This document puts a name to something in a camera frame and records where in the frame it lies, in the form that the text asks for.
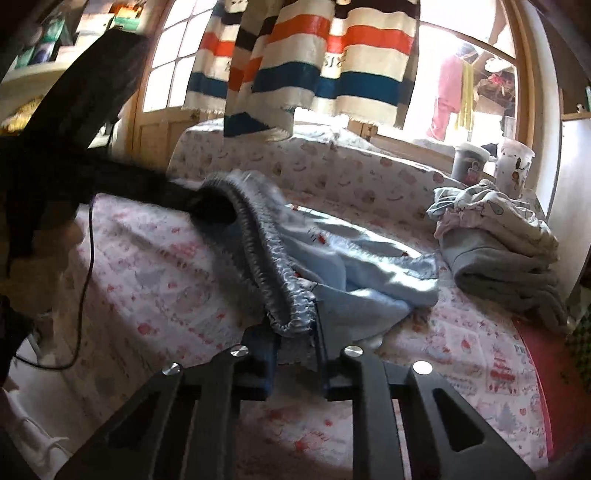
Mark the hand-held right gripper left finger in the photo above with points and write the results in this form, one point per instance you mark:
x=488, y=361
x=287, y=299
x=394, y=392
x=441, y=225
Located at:
x=261, y=369

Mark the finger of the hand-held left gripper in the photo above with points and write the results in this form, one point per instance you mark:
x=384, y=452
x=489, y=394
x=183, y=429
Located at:
x=203, y=207

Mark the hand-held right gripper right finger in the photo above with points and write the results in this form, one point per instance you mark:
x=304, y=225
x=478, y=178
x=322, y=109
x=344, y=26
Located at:
x=330, y=369

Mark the light blue satin pants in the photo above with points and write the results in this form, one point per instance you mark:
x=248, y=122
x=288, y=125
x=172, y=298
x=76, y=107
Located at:
x=369, y=277

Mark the person's left forearm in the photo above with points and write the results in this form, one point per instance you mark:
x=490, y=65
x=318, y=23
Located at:
x=9, y=332

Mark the person's left hand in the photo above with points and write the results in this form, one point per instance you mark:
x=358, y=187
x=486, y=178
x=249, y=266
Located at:
x=71, y=235

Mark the pink printed bed sheet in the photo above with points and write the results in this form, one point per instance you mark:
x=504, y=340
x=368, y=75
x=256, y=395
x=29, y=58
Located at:
x=161, y=286

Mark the wooden door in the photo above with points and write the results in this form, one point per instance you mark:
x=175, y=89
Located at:
x=161, y=124

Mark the white shelf unit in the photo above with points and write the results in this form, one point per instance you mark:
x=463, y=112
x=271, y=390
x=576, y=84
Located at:
x=51, y=55

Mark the white storage box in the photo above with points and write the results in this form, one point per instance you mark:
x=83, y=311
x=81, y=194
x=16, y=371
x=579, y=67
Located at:
x=94, y=30

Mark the bear printed headboard cover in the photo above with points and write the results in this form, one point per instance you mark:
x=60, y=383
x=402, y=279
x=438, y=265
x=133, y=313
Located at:
x=346, y=170

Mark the striped hanging blanket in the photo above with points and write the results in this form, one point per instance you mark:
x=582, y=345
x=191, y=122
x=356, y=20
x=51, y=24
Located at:
x=323, y=55

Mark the pink garment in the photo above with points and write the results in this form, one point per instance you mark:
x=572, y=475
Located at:
x=457, y=221

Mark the grey folded garment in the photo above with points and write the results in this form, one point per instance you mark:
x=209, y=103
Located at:
x=508, y=281

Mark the red mat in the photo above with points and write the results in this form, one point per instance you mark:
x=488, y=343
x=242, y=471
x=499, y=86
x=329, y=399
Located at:
x=540, y=369

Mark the dark cup with white lid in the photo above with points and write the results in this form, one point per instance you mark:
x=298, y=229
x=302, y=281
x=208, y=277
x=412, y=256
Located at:
x=468, y=166

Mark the red hanging garment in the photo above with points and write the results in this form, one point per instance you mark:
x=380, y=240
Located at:
x=445, y=92

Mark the white printed cup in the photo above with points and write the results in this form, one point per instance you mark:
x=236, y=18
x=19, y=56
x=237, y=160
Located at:
x=513, y=168

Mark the yellow hanging garment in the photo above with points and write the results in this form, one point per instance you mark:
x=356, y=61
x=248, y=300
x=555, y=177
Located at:
x=465, y=101

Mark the wooden window frame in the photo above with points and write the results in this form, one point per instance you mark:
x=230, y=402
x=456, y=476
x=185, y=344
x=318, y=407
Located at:
x=531, y=92

